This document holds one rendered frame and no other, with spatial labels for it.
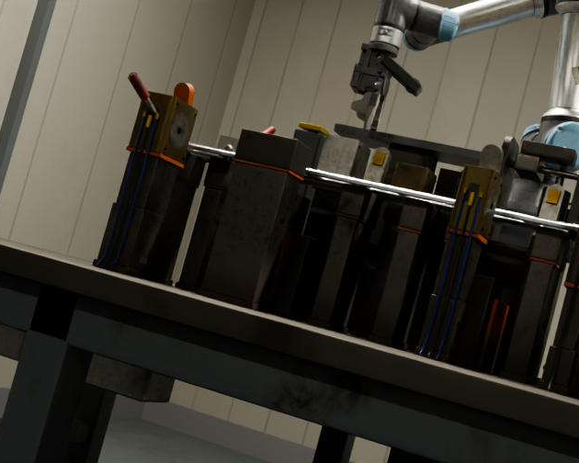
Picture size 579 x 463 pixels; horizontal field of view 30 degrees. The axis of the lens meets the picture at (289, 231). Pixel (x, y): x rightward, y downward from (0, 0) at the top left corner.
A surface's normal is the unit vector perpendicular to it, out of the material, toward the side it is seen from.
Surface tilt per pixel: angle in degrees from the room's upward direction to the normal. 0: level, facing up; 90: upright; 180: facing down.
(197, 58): 90
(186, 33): 90
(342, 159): 90
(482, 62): 90
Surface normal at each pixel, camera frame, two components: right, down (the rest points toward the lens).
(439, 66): -0.37, -0.16
